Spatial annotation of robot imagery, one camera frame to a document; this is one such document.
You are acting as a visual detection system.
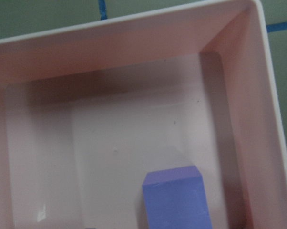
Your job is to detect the pink plastic bin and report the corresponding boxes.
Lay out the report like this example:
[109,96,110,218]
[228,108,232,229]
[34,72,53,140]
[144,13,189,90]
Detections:
[0,0,287,229]

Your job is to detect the purple foam block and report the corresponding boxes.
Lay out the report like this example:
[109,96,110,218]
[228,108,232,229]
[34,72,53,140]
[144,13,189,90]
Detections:
[142,166,212,229]

